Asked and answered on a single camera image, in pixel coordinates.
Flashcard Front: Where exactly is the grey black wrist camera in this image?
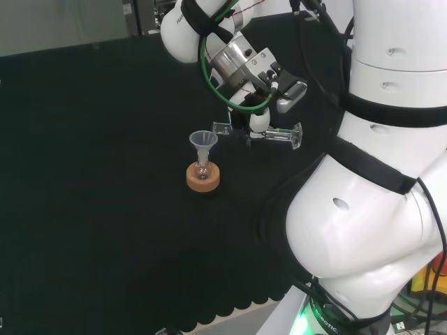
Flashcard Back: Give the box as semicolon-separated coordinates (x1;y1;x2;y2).
275;68;309;114

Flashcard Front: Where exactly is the clear glass graduated cylinder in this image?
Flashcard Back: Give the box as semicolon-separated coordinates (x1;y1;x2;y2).
212;121;303;151

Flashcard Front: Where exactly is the cork ring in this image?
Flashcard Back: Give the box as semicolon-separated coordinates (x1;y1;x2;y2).
186;162;222;193

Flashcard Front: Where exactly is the black cable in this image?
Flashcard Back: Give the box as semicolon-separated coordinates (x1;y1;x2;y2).
289;0;354;112
417;177;447;317

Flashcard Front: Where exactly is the translucent plastic funnel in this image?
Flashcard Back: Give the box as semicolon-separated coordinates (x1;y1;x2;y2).
189;131;219;163

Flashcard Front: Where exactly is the clear glass round-bottom flask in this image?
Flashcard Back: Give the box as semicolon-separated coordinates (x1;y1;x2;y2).
193;153;214;181

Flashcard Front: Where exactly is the black cloth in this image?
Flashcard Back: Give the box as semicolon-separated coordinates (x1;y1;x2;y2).
0;13;353;332

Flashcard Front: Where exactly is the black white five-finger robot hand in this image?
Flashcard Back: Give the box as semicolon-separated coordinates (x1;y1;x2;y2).
227;89;280;147

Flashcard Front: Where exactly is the green cable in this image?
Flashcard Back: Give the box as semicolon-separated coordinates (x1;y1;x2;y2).
200;0;280;115

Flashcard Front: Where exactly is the yellow stop button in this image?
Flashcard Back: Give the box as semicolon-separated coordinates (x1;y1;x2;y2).
410;260;447;297

